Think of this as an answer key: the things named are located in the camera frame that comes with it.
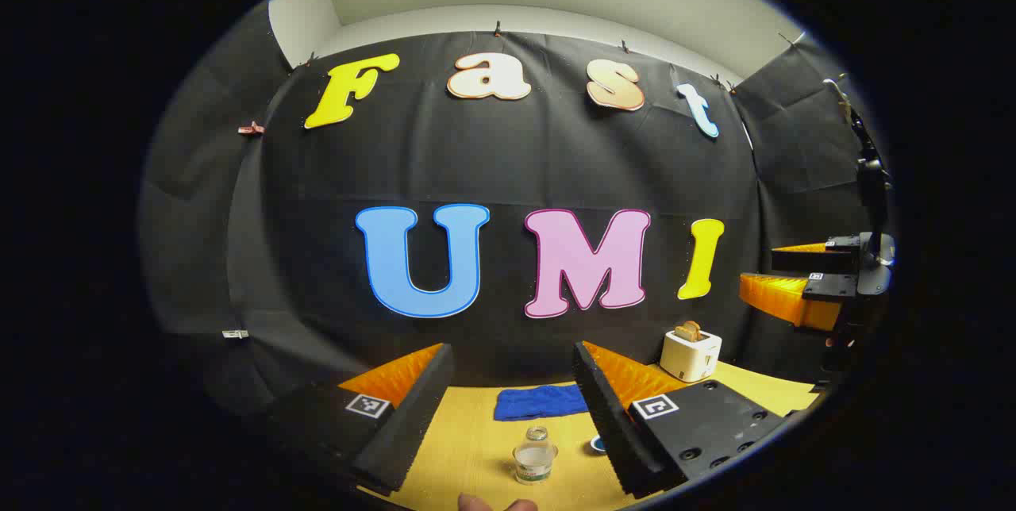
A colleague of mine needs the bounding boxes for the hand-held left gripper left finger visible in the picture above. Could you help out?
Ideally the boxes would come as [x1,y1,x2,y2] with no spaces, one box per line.
[270,343,455,496]

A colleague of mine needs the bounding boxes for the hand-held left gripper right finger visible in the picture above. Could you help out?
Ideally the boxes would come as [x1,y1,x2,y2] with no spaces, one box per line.
[573,340,795,498]

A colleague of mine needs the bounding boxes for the clear plastic water bottle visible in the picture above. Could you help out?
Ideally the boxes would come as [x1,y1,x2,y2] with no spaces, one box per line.
[512,426,559,486]

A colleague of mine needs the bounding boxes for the blue towel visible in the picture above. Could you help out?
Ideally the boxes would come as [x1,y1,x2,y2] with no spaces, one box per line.
[494,384,590,422]

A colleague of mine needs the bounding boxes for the white toaster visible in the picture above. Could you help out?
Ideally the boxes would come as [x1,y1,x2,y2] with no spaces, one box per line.
[660,328,723,383]

